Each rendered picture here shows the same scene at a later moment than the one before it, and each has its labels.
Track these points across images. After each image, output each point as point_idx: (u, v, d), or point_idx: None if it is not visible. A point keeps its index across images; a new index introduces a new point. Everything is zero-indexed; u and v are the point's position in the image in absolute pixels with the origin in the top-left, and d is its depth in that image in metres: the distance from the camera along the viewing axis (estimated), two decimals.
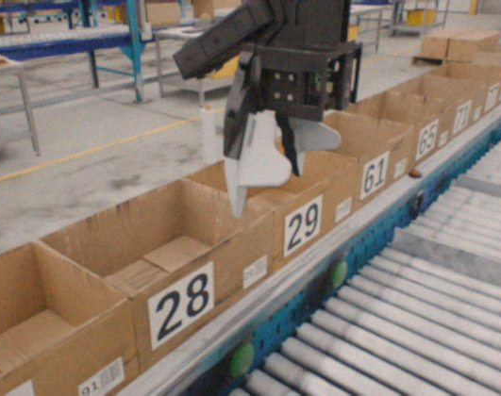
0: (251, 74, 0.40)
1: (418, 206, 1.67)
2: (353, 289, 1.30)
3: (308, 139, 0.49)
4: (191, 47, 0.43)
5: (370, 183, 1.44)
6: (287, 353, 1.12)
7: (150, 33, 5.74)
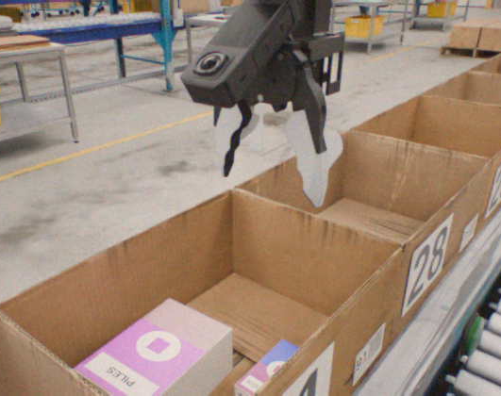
0: (304, 70, 0.41)
1: None
2: None
3: (239, 133, 0.50)
4: (243, 64, 0.36)
5: None
6: (497, 330, 0.96)
7: (181, 20, 5.58)
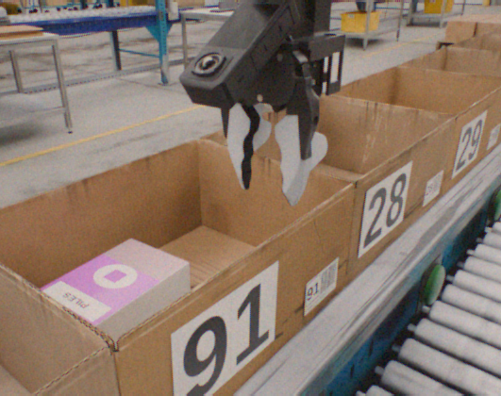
0: (303, 71, 0.41)
1: None
2: None
3: (252, 141, 0.50)
4: (242, 65, 0.36)
5: None
6: (462, 286, 0.97)
7: (176, 13, 5.60)
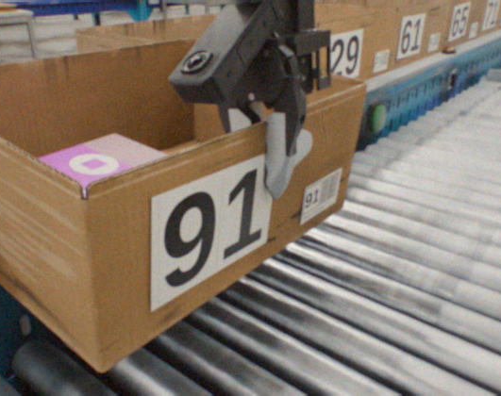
0: (291, 64, 0.42)
1: (451, 87, 1.63)
2: (392, 140, 1.27)
3: None
4: (229, 60, 0.37)
5: (407, 43, 1.40)
6: None
7: None
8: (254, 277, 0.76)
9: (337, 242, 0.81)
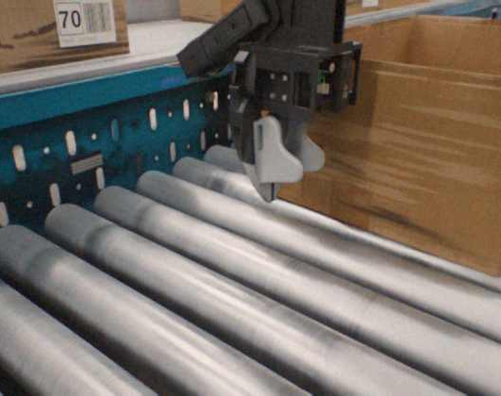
0: (246, 74, 0.40)
1: None
2: None
3: None
4: (192, 46, 0.44)
5: None
6: None
7: None
8: None
9: None
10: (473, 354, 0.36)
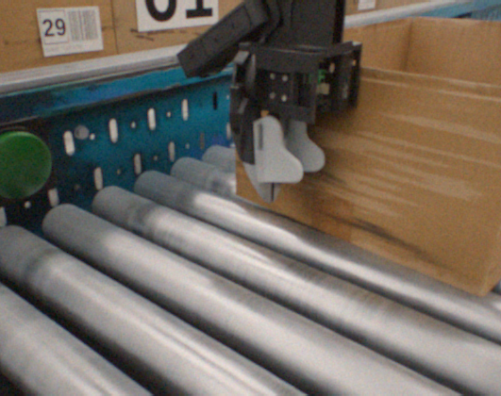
0: (246, 74, 0.40)
1: None
2: None
3: None
4: (192, 46, 0.44)
5: (167, 1, 0.68)
6: None
7: None
8: None
9: None
10: None
